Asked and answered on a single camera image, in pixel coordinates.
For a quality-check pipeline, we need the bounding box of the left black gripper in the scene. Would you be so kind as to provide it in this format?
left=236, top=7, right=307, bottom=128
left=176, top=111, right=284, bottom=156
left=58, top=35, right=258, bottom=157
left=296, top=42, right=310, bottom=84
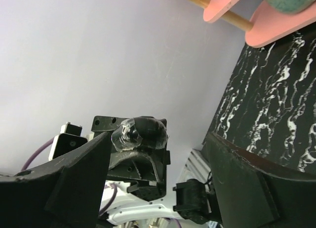
left=91, top=115, right=170, bottom=201

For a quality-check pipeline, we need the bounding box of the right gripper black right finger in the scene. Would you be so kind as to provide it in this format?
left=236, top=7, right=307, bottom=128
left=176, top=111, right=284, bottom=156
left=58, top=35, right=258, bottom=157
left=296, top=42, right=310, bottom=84
left=205, top=133, right=316, bottom=228

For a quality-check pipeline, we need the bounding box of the black marble pattern mat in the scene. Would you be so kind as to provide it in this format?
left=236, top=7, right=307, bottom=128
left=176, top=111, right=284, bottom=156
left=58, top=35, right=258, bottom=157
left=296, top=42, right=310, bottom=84
left=208, top=27, right=316, bottom=174

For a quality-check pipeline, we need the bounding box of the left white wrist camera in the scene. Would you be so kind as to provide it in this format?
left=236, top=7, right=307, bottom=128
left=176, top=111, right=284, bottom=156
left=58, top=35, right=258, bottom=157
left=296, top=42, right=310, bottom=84
left=48, top=122, right=88, bottom=161

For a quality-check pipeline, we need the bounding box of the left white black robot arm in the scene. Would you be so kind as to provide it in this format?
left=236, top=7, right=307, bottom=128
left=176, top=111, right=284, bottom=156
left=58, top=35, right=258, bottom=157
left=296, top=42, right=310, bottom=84
left=91, top=115, right=221, bottom=225

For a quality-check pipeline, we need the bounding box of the pink three-tier shelf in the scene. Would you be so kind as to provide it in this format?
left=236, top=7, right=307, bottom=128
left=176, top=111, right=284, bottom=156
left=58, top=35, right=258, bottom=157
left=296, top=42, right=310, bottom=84
left=188, top=0, right=316, bottom=48

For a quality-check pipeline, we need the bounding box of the green glazed mug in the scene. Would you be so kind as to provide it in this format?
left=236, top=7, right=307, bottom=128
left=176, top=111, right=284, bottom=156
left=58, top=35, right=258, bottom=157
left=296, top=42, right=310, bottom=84
left=265, top=0, right=316, bottom=14

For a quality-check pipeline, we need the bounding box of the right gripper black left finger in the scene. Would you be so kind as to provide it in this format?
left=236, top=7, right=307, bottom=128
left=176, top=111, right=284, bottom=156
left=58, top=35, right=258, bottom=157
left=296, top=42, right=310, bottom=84
left=0, top=132, right=112, bottom=228

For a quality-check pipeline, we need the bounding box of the black earbud charging case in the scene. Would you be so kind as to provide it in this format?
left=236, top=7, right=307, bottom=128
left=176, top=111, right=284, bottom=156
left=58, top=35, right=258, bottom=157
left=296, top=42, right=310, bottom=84
left=111, top=116, right=168, bottom=152

